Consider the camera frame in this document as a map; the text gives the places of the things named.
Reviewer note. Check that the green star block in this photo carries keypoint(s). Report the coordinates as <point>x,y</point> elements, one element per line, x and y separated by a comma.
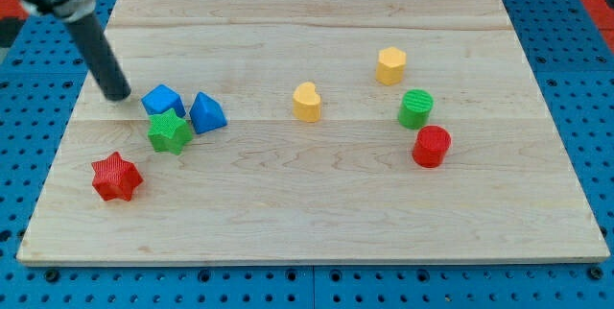
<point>168,132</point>

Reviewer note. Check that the blue triangle block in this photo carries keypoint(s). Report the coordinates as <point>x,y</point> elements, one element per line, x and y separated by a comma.
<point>206,114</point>

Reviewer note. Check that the green cylinder block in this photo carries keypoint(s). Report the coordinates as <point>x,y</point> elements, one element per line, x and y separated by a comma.
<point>415,109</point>

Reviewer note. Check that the red star block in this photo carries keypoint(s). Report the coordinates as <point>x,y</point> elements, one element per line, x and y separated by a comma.
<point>115,178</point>

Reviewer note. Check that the yellow hexagon block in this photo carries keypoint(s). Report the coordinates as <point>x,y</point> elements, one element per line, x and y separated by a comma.
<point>390,66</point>

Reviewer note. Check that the yellow heart block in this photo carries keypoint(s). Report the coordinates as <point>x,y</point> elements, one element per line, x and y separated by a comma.
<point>307,103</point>

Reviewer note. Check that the blue cube block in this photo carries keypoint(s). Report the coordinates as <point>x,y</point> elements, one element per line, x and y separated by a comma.
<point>161,99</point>

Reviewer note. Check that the wooden board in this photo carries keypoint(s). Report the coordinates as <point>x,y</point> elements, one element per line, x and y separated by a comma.
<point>269,189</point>

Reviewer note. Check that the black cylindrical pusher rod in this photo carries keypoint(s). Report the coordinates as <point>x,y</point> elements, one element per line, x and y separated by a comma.
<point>91,41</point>

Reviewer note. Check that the red cylinder block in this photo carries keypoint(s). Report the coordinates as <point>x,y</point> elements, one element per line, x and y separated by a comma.
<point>431,146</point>

